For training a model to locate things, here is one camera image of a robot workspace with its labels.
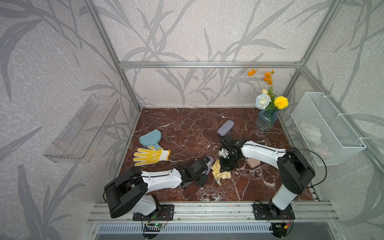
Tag artificial flower bouquet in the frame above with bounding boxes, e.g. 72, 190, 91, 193
255, 70, 290, 112

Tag aluminium front rail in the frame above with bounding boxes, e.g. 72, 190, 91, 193
87, 202, 340, 224

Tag yellow microfiber cloth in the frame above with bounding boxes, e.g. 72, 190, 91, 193
211, 167, 231, 186

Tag pink eyeglass case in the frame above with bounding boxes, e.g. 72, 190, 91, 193
246, 158, 261, 169

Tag white wire mesh basket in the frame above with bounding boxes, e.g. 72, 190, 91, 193
291, 92, 367, 166

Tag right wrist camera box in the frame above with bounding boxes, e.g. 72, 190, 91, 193
219, 148, 229, 158

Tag white items in basket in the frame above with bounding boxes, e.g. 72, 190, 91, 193
299, 120, 322, 146

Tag glass flower vase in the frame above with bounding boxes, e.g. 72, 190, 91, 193
256, 110, 278, 132

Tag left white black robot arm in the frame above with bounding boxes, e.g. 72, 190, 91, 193
103, 156, 215, 219

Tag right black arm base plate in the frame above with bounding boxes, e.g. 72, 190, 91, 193
252, 201, 296, 221

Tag clear acrylic wall shelf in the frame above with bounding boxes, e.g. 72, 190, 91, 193
43, 94, 121, 164

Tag blue-grey fabric eyeglass case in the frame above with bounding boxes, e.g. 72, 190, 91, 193
205, 156, 215, 176

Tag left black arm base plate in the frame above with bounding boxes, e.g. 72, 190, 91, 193
133, 204, 175, 222

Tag yellow white work glove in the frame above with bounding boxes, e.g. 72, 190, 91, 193
133, 147, 171, 166

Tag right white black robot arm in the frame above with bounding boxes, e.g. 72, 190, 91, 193
219, 135, 316, 213

